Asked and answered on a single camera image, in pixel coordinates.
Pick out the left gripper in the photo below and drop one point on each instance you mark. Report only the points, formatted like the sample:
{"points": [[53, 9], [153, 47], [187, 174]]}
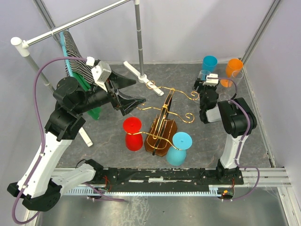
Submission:
{"points": [[125, 103]]}

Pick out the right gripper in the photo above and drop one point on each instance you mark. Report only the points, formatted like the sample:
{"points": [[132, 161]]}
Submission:
{"points": [[199, 83]]}

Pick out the blue wine glass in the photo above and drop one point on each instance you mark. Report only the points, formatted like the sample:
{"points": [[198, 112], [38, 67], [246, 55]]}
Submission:
{"points": [[176, 154], [209, 63]]}

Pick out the red plastic wine glass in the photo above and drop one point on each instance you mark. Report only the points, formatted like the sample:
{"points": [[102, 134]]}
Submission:
{"points": [[133, 140]]}

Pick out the clear wine glass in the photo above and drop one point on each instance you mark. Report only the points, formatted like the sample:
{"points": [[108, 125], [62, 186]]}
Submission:
{"points": [[229, 87], [202, 75]]}

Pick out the orange plastic wine glass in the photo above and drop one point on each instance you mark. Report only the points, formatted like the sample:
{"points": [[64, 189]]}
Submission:
{"points": [[233, 67]]}

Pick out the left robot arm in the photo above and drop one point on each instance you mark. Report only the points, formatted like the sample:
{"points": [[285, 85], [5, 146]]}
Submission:
{"points": [[37, 188]]}

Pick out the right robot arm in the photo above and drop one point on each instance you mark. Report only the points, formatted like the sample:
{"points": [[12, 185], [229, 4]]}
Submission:
{"points": [[238, 121]]}

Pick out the striped cloth on hanger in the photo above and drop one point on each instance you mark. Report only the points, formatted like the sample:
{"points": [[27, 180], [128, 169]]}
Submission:
{"points": [[76, 67]]}

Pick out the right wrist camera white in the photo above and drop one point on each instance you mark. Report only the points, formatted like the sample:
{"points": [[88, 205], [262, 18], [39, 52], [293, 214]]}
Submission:
{"points": [[211, 80]]}

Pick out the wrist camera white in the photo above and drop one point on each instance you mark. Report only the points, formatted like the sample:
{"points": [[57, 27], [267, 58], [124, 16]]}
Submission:
{"points": [[100, 72], [211, 80]]}

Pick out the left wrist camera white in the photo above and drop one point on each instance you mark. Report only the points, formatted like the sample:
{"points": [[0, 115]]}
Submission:
{"points": [[100, 72]]}

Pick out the gold wire glass rack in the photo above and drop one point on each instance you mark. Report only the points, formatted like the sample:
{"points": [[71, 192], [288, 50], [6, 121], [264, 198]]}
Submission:
{"points": [[158, 139]]}

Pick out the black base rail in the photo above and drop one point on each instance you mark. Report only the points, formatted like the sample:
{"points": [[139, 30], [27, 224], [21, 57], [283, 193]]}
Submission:
{"points": [[165, 179]]}

